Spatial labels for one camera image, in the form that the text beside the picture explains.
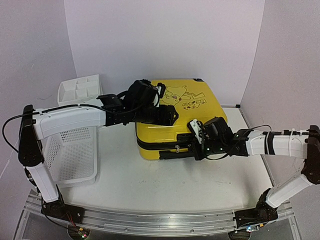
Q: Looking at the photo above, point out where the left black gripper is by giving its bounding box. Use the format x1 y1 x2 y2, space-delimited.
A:
131 105 179 127

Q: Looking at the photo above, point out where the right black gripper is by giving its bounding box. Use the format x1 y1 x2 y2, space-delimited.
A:
189 139 226 162

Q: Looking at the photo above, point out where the yellow Pikachu hard-shell suitcase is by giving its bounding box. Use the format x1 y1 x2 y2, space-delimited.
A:
135 78 233 160

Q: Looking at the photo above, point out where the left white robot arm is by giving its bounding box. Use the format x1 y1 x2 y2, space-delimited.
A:
5 79 179 225

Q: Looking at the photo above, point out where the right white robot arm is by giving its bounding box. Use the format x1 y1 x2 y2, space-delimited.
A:
159 117 320 232

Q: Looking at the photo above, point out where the white perforated plastic basket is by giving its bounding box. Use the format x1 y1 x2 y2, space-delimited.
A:
43 127 98 188

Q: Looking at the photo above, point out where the white plastic drawer organizer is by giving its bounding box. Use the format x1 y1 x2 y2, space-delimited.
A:
57 74 103 106

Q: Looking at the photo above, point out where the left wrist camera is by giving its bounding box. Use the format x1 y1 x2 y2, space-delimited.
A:
153 82 166 108

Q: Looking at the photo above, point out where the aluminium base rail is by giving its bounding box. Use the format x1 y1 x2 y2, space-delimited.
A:
19 191 302 240

